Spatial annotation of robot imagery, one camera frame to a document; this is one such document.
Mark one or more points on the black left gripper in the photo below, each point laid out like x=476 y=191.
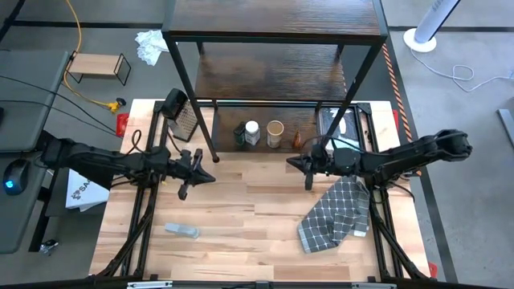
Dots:
x=180 y=168

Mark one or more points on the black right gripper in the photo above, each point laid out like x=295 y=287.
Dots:
x=323 y=160

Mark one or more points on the green black pepper tin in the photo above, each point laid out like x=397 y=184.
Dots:
x=239 y=134

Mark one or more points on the white-lidded spice bottle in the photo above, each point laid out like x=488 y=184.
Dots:
x=252 y=132

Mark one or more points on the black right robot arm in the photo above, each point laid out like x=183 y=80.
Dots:
x=409 y=154

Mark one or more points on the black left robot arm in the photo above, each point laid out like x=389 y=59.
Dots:
x=100 y=162

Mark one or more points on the black metal wood-board shelf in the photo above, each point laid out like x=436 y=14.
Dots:
x=273 y=20

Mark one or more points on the grey checked cloth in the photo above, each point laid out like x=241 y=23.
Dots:
x=333 y=216

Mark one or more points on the steel box grater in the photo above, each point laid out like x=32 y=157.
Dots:
x=182 y=120

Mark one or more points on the black patterned tray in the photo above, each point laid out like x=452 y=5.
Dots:
x=345 y=120

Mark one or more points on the red plastic clamp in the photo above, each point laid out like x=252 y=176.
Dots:
x=432 y=270
x=122 y=125

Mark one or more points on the white printed bag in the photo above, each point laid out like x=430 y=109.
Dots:
x=86 y=192

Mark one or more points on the silver metal bar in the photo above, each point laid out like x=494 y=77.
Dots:
x=150 y=284
x=375 y=286

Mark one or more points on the crumpled white cloth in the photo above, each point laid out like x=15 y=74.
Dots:
x=150 y=46

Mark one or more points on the black computer mouse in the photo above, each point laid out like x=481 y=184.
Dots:
x=15 y=176

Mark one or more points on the grey desk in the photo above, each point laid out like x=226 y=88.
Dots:
x=28 y=100

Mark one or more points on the black rig frame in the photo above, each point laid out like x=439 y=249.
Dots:
x=221 y=286

